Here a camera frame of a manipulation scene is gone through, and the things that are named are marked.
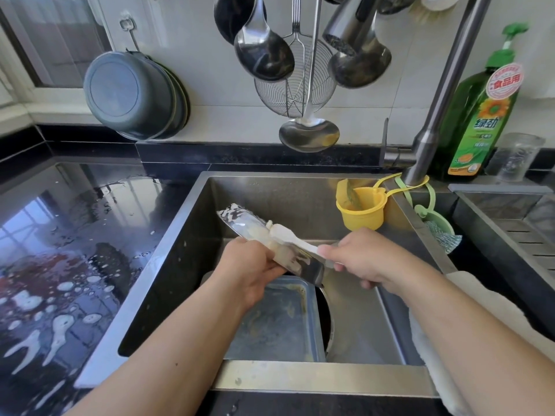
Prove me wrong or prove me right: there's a person's left hand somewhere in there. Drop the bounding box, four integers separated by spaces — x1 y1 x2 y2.
210 236 287 313

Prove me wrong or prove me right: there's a person's right hand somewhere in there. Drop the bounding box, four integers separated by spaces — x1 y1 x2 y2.
317 228 426 295

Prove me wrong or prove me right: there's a round steel basin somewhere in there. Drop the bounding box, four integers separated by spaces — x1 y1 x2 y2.
216 202 327 287

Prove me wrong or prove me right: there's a white cleaning brush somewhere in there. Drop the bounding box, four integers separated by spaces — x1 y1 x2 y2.
267 222 338 262

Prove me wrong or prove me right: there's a rectangular steel tray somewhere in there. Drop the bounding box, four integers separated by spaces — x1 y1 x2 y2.
201 271 327 363

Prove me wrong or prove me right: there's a round steel pan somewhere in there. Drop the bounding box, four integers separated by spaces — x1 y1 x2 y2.
314 285 334 352

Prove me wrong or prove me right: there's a person's right forearm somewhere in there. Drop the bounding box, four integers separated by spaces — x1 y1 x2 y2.
401 266 555 416

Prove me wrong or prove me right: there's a person's left forearm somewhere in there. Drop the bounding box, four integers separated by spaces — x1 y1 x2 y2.
68 290 257 416

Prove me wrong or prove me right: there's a yellow hanging sink cup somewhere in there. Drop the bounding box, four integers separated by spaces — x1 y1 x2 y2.
335 173 430 232

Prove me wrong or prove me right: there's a green hanging sponge holder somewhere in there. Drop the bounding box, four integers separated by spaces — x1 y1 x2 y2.
394 177 464 255

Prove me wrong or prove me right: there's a stainless steel sink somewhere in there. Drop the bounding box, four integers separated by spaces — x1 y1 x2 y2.
73 171 461 399

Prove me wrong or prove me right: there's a white dish rag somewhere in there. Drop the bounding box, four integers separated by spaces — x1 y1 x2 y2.
409 271 555 416

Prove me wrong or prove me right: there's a clear plastic cup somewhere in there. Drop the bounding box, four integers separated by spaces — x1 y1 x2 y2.
486 132 546 182

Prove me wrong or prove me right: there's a green dish soap bottle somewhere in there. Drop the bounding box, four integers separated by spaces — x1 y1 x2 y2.
438 22 530 179

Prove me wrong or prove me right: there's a dark green hanging basin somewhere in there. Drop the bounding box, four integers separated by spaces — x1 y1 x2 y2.
163 62 191 138

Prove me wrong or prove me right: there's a steel gooseneck faucet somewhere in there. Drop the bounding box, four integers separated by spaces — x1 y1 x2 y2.
323 0 494 185

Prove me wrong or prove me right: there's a grey hanging basin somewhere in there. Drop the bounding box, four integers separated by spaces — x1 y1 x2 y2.
83 51 177 141

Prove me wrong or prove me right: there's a steel soup ladle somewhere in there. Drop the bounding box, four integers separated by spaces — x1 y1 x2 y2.
234 0 297 82

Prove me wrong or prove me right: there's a hanging steel ladles and skimmer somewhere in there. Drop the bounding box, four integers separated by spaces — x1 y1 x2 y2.
213 0 268 45

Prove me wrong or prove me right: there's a white dish brush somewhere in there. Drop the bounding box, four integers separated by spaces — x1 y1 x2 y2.
419 0 465 12

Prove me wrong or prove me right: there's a yellow-handled steel ladle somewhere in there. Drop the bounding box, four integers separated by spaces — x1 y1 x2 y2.
278 0 341 154

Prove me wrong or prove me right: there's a wire mesh skimmer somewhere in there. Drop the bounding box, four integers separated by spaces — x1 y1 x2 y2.
254 0 338 118

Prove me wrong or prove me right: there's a steel wall hook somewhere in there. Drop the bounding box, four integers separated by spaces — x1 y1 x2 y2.
119 16 140 54

